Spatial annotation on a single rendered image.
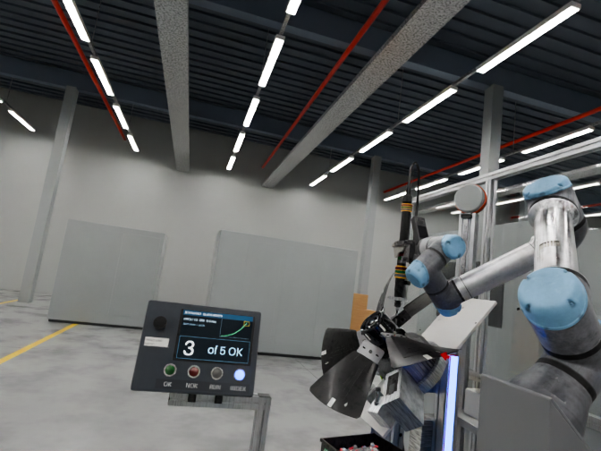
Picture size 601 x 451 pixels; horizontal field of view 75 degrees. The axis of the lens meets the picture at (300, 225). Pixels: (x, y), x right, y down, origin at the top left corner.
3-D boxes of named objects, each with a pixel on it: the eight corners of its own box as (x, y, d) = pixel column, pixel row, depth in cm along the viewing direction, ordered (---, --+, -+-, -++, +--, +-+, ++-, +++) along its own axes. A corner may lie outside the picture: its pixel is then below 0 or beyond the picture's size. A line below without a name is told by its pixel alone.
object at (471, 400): (489, 412, 182) (491, 387, 183) (516, 425, 166) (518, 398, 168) (457, 410, 178) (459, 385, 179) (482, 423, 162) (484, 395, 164)
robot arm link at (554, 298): (610, 359, 75) (584, 206, 113) (583, 302, 70) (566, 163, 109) (539, 361, 82) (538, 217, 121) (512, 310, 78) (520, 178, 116)
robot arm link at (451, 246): (439, 245, 117) (458, 227, 119) (419, 247, 127) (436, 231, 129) (455, 266, 117) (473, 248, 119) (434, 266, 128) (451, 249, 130)
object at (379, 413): (381, 426, 145) (389, 411, 149) (391, 429, 140) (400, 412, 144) (367, 411, 144) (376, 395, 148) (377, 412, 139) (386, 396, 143)
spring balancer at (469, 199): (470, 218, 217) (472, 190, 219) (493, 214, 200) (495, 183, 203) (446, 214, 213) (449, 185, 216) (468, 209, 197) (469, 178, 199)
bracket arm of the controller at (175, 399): (267, 406, 97) (269, 394, 98) (269, 411, 94) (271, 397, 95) (168, 401, 92) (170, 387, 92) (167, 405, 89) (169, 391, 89)
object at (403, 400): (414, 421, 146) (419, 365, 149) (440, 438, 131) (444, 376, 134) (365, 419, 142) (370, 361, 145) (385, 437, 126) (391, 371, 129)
